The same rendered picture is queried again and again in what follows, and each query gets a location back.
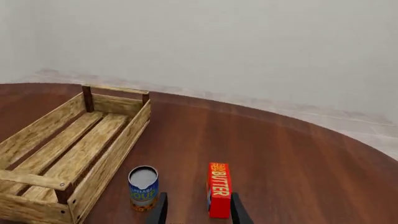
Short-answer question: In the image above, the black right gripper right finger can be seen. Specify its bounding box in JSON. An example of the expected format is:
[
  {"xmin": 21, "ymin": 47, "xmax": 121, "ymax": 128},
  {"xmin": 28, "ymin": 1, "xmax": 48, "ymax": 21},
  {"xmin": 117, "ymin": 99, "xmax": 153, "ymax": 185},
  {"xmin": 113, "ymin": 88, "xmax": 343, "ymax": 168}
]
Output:
[{"xmin": 230, "ymin": 192, "xmax": 255, "ymax": 224}]

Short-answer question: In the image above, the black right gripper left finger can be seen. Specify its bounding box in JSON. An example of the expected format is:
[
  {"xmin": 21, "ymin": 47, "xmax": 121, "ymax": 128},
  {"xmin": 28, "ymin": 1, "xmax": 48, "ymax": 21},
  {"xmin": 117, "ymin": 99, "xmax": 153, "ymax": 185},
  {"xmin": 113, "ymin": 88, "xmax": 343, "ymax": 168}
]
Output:
[{"xmin": 145, "ymin": 192, "xmax": 169, "ymax": 224}]

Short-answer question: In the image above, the wooden slat tray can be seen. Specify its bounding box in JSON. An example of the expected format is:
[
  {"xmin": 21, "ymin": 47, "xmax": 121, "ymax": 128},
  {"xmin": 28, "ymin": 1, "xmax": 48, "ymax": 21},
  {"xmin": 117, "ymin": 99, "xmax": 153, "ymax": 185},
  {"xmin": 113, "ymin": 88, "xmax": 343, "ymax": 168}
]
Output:
[{"xmin": 0, "ymin": 84, "xmax": 152, "ymax": 224}]

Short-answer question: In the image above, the red butter box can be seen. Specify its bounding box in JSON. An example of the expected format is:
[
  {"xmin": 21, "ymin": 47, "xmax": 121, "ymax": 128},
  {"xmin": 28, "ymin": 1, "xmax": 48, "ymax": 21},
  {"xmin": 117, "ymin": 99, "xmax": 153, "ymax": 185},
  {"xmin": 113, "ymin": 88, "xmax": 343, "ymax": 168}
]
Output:
[{"xmin": 206, "ymin": 162, "xmax": 233, "ymax": 220}]

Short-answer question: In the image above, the blue soup tin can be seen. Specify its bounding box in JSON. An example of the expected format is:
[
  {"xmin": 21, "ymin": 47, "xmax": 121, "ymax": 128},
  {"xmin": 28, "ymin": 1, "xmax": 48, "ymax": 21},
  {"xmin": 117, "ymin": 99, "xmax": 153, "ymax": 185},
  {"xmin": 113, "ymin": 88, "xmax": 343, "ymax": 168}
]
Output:
[{"xmin": 127, "ymin": 165, "xmax": 160, "ymax": 213}]

